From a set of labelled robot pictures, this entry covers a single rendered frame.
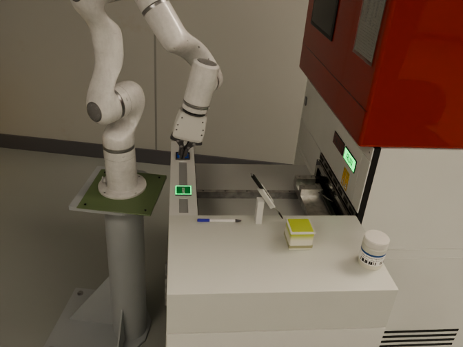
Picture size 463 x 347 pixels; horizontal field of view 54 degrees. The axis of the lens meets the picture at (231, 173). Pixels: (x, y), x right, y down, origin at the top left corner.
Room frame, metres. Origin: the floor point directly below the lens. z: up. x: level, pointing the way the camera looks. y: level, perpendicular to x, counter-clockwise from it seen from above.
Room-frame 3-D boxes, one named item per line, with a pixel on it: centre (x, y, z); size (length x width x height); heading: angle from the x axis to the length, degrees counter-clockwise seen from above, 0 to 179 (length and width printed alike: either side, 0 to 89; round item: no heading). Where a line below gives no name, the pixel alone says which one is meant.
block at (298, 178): (1.62, -0.30, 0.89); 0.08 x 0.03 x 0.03; 98
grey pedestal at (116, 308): (1.57, 0.54, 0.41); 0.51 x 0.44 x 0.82; 87
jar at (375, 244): (1.05, -0.42, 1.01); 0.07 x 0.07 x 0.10
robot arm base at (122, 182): (1.56, 0.44, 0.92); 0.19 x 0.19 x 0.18
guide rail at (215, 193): (1.58, -0.11, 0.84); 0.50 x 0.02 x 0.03; 98
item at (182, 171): (1.48, 0.18, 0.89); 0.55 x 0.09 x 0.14; 8
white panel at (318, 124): (1.69, -0.38, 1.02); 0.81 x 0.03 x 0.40; 8
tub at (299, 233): (1.11, -0.22, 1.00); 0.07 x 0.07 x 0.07; 8
